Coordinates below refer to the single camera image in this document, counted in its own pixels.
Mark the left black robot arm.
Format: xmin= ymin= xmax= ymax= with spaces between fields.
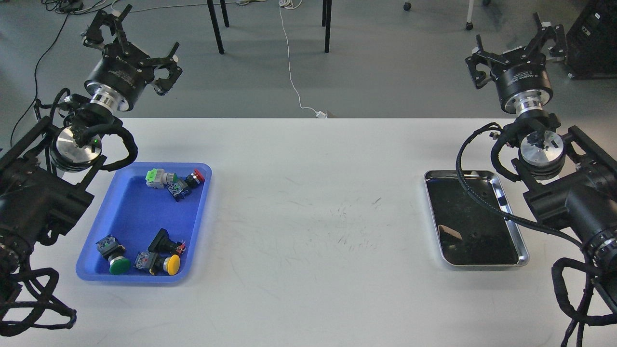
xmin=0 ymin=4 xmax=182 ymax=337

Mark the black equipment cart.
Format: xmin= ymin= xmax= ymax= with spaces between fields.
xmin=566 ymin=0 xmax=617 ymax=80

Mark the black table leg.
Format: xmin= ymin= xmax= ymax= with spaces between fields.
xmin=206 ymin=0 xmax=230 ymax=55
xmin=322 ymin=0 xmax=333 ymax=53

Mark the green white push button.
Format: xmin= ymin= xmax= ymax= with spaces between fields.
xmin=145 ymin=168 xmax=178 ymax=189

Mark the silver metal tray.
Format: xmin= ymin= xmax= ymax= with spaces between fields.
xmin=424 ymin=171 xmax=529 ymax=270

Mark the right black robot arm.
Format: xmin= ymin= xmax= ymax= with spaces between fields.
xmin=456 ymin=13 xmax=617 ymax=347

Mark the black floor cable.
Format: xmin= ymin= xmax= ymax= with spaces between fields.
xmin=10 ymin=0 xmax=114 ymax=147

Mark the yellow push button switch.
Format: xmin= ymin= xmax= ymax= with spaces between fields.
xmin=133 ymin=251 xmax=181 ymax=275

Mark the black table leg right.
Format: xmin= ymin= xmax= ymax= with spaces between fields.
xmin=322 ymin=0 xmax=333 ymax=53

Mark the red push button switch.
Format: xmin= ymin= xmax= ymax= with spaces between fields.
xmin=167 ymin=169 xmax=205 ymax=202

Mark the white chair leg caster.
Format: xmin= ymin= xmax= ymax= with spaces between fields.
xmin=465 ymin=0 xmax=492 ymax=31

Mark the white floor cable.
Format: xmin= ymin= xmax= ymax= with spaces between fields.
xmin=278 ymin=0 xmax=328 ymax=119

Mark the black push button switch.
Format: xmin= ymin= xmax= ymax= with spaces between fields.
xmin=148 ymin=228 xmax=187 ymax=255

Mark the black table leg left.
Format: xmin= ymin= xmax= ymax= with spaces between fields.
xmin=206 ymin=0 xmax=230 ymax=55

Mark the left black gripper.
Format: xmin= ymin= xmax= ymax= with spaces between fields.
xmin=80 ymin=4 xmax=184 ymax=112

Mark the green mushroom push button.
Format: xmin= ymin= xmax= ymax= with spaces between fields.
xmin=95 ymin=235 xmax=132 ymax=275

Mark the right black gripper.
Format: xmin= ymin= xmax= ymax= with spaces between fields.
xmin=465 ymin=13 xmax=568 ymax=114

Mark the blue plastic tray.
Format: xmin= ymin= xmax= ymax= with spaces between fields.
xmin=76 ymin=161 xmax=212 ymax=283

